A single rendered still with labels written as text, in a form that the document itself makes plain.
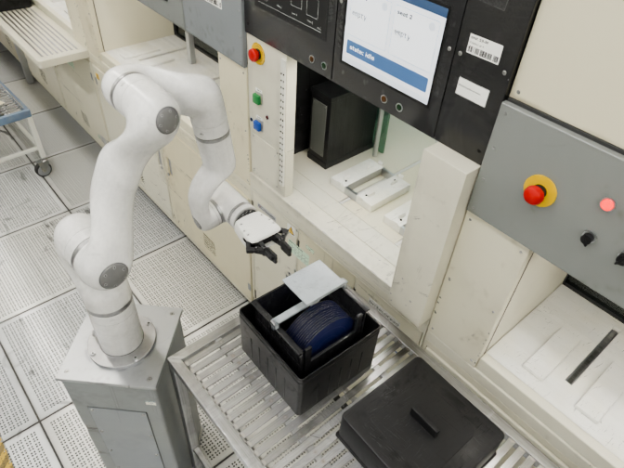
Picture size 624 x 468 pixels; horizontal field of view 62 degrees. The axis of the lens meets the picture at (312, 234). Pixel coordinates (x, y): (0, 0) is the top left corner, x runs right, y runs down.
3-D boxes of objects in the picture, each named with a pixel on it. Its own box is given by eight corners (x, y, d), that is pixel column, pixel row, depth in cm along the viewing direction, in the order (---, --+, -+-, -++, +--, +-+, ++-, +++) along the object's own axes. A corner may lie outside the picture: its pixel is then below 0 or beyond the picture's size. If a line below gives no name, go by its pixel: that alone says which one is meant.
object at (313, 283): (317, 311, 160) (323, 237, 139) (361, 356, 149) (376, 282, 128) (251, 351, 149) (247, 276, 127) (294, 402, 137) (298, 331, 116)
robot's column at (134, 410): (111, 490, 191) (53, 378, 140) (136, 419, 212) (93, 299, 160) (187, 498, 191) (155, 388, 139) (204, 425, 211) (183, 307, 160)
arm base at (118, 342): (76, 366, 143) (58, 325, 130) (102, 312, 157) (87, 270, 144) (144, 372, 142) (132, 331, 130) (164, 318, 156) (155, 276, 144)
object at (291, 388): (313, 303, 164) (317, 265, 152) (373, 362, 149) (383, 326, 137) (240, 346, 150) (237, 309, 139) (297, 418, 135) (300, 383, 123)
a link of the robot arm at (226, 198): (223, 213, 142) (251, 197, 146) (199, 188, 149) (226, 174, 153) (228, 233, 148) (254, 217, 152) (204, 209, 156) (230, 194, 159)
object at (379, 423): (333, 434, 132) (338, 408, 124) (411, 372, 147) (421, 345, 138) (420, 533, 116) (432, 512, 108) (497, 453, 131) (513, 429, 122)
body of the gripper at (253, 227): (260, 221, 151) (282, 243, 145) (230, 235, 146) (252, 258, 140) (259, 201, 146) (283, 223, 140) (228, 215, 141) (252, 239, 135)
